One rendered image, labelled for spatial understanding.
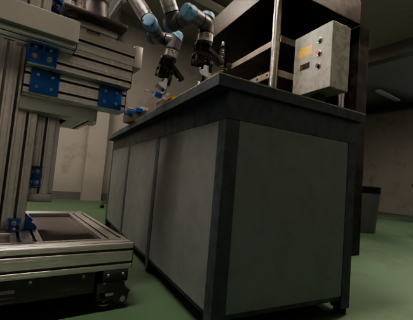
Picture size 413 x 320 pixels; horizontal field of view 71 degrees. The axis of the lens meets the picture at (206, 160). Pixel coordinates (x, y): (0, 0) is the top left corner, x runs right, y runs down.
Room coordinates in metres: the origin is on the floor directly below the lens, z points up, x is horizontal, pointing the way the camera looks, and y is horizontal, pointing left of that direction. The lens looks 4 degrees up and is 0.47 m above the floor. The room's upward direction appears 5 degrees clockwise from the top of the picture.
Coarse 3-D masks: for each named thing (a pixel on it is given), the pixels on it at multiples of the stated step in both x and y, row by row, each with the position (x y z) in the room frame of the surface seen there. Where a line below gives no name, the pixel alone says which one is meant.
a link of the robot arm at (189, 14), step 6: (186, 6) 1.28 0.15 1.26; (192, 6) 1.27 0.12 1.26; (180, 12) 1.30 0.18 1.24; (186, 12) 1.28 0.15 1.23; (192, 12) 1.28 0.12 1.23; (198, 12) 1.30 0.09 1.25; (180, 18) 1.33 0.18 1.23; (186, 18) 1.30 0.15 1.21; (192, 18) 1.30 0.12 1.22; (198, 18) 1.31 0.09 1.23; (204, 18) 1.34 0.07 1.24; (180, 24) 1.36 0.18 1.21; (186, 24) 1.35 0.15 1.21; (192, 24) 1.34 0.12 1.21; (198, 24) 1.34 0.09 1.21
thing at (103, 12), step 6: (78, 0) 1.05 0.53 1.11; (84, 0) 1.04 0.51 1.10; (90, 0) 1.04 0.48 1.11; (96, 0) 1.05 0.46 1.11; (102, 0) 1.07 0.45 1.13; (84, 6) 1.04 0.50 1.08; (90, 6) 1.04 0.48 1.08; (96, 6) 1.05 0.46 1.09; (102, 6) 1.07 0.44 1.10; (108, 6) 1.11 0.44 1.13; (96, 12) 1.04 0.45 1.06; (102, 12) 1.06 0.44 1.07; (108, 12) 1.10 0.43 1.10
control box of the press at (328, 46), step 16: (320, 32) 1.71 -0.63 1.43; (336, 32) 1.64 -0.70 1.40; (304, 48) 1.82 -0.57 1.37; (320, 48) 1.70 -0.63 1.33; (336, 48) 1.65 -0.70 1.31; (304, 64) 1.81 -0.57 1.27; (320, 64) 1.69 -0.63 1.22; (336, 64) 1.65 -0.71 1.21; (304, 80) 1.80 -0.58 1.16; (320, 80) 1.69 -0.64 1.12; (336, 80) 1.65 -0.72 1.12; (304, 96) 1.84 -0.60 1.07; (320, 96) 1.77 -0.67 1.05
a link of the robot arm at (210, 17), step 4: (204, 12) 1.37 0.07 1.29; (208, 12) 1.37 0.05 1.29; (208, 16) 1.37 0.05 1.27; (212, 16) 1.38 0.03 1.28; (208, 20) 1.36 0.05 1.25; (212, 20) 1.38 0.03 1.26; (204, 24) 1.35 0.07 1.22; (208, 24) 1.37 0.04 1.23; (212, 24) 1.38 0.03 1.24; (200, 28) 1.37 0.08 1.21; (204, 28) 1.37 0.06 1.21; (208, 28) 1.37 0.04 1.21; (212, 28) 1.38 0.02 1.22; (212, 32) 1.38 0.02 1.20
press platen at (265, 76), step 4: (268, 72) 2.03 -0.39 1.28; (280, 72) 1.99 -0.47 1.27; (284, 72) 2.00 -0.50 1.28; (288, 72) 2.02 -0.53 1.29; (260, 76) 2.12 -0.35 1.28; (264, 76) 2.07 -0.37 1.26; (268, 76) 2.03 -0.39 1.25; (280, 76) 1.99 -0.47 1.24; (284, 76) 2.00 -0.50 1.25; (288, 76) 2.02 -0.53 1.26; (292, 76) 2.04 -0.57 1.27; (252, 80) 2.20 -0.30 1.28; (256, 80) 2.15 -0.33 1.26; (260, 80) 2.11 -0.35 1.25; (264, 80) 2.08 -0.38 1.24; (268, 80) 2.07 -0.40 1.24; (288, 80) 2.04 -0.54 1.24; (292, 80) 2.04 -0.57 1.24
